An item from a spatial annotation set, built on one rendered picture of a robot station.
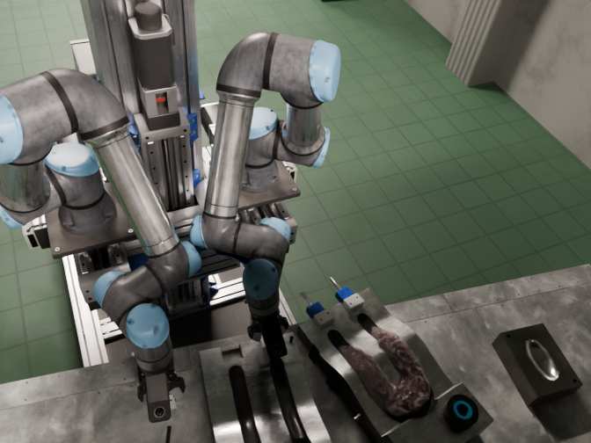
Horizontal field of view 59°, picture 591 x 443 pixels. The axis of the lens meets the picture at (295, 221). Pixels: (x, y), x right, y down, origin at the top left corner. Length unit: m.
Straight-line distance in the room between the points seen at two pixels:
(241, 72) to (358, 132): 2.49
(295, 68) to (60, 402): 1.03
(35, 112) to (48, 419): 0.84
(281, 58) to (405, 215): 2.11
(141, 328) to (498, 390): 1.05
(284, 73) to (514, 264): 2.24
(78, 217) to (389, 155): 2.32
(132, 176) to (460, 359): 1.08
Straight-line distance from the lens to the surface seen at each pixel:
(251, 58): 1.09
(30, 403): 1.59
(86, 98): 1.02
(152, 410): 1.19
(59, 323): 2.64
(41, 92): 1.01
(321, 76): 1.08
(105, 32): 1.40
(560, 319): 1.91
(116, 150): 1.05
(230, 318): 2.29
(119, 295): 1.10
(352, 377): 1.44
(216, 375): 1.42
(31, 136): 1.00
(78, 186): 1.41
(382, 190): 3.18
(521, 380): 1.67
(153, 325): 1.03
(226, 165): 1.13
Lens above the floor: 2.19
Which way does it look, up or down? 49 degrees down
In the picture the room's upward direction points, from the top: 8 degrees clockwise
